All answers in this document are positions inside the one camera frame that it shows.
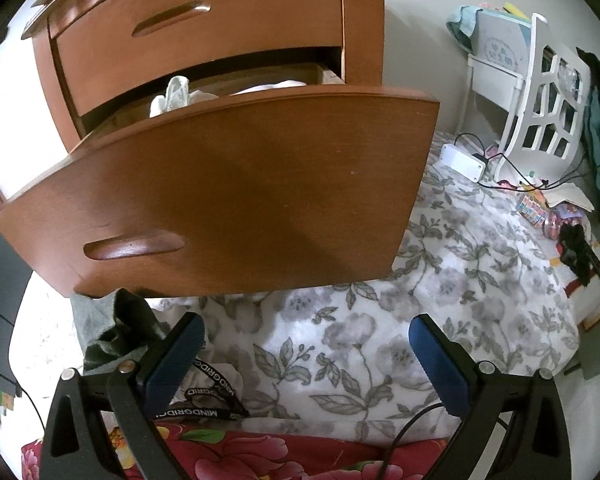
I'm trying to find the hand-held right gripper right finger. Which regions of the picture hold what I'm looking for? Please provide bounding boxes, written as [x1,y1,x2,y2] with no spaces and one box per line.
[408,313,573,480]

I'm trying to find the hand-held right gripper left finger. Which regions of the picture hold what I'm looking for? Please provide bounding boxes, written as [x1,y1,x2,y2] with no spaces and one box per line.
[40,311,206,480]

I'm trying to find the grey green garment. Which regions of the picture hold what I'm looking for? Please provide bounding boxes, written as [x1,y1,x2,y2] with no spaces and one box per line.
[70,289,174,374]

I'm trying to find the wooden nightstand drawer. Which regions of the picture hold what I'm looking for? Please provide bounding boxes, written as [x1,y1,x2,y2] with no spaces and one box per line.
[0,62,441,299]
[47,0,344,83]

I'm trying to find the light green lace garment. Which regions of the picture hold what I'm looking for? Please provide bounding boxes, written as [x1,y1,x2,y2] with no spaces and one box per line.
[149,76,222,119]

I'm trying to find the grey floral blanket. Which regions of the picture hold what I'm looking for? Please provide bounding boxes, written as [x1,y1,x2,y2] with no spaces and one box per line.
[10,130,582,447]

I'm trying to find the red parrot printed blanket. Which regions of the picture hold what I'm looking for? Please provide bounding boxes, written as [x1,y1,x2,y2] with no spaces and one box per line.
[20,420,452,480]

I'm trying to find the black clamp object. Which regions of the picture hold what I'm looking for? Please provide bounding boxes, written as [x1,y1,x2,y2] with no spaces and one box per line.
[555,224,600,289]

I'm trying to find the colourful puzzle cube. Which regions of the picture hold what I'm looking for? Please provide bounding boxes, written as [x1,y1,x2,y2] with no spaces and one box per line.
[517,195,549,232]

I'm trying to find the black cabinet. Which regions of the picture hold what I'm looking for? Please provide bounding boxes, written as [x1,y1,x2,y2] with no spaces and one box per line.
[0,195,37,397]

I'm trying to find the pink jar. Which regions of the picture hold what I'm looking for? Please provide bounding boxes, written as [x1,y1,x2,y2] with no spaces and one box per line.
[542,205,587,242]

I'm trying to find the white power box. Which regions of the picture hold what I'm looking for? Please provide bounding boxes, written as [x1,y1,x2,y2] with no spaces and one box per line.
[440,144,487,184]

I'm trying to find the cream paper sheets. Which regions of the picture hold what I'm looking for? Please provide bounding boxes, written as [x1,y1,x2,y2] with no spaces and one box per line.
[545,185,597,212]

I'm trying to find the white lattice rack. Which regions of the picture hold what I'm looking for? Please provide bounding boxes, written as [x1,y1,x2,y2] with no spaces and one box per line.
[497,12,594,189]

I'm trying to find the white printed storage box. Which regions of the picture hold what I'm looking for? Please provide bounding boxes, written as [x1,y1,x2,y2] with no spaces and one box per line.
[467,10,532,112]

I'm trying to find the teal towel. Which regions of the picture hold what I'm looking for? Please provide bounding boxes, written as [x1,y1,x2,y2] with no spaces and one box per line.
[446,5,482,47]

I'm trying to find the wooden nightstand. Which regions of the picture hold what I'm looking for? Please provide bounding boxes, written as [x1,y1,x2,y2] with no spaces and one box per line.
[22,0,387,213]

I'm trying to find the black printed strap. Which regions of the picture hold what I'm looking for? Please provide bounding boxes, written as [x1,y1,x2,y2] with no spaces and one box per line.
[155,355,252,422]

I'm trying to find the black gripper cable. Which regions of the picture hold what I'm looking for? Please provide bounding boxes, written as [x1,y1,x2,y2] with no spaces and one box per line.
[380,402,512,480]

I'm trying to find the thin black cable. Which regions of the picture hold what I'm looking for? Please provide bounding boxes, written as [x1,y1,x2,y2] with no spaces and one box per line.
[452,132,597,195]

